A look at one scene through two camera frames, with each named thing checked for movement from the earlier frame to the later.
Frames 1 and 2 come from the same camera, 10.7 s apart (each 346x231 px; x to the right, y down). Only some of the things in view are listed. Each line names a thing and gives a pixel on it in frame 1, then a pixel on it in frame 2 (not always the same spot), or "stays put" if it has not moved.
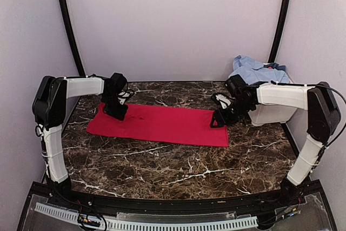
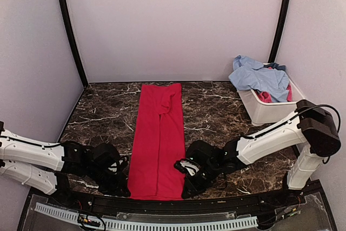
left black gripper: (119, 114) → (114, 190)
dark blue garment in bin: (274, 65) stays put
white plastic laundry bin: (267, 113) stays put
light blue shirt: (254, 71) stays put
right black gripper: (225, 120) → (195, 189)
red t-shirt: (172, 126) → (157, 157)
